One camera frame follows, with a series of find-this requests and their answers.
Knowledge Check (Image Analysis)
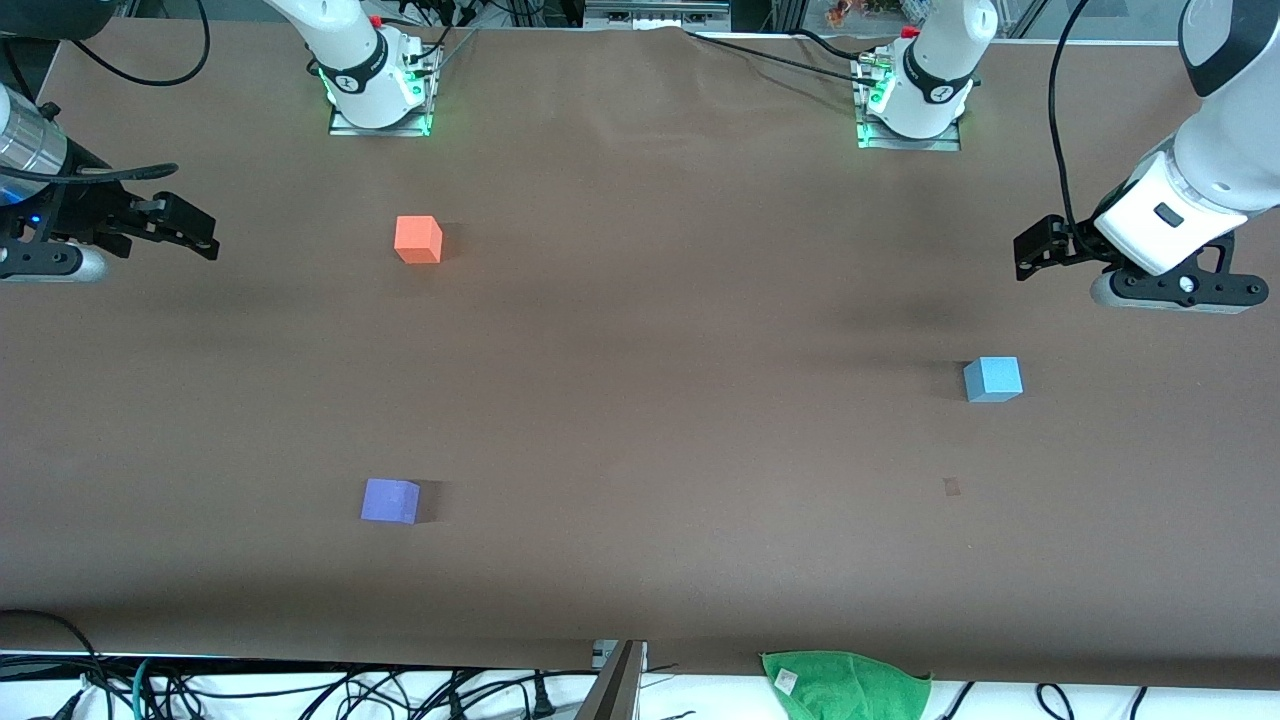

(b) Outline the blue block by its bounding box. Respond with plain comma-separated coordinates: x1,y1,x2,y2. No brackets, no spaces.
963,356,1024,404

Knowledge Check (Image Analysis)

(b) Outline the orange block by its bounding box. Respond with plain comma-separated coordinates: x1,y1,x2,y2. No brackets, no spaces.
394,215,444,265

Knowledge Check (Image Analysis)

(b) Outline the purple block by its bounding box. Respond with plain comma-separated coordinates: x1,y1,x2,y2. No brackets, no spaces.
360,478,421,525

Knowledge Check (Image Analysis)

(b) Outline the brown table cover sheet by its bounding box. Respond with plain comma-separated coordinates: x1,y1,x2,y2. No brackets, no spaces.
0,20,1280,691

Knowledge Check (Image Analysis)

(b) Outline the grey power strip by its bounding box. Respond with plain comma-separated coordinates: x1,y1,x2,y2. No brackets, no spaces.
584,0,732,32

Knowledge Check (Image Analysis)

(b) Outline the green cloth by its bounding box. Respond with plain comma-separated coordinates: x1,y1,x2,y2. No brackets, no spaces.
760,650,934,720

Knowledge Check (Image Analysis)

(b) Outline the grey metal bar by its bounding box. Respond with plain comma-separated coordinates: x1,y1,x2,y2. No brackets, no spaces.
573,640,648,720

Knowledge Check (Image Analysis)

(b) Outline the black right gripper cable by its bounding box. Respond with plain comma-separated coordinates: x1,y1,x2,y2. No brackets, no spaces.
0,162,180,187

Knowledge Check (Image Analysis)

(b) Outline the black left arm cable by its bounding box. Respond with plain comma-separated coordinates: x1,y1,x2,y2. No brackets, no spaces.
1047,0,1098,237

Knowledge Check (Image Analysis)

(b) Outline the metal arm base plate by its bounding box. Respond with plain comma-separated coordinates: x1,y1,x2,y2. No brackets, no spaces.
328,45,441,138
852,50,963,152

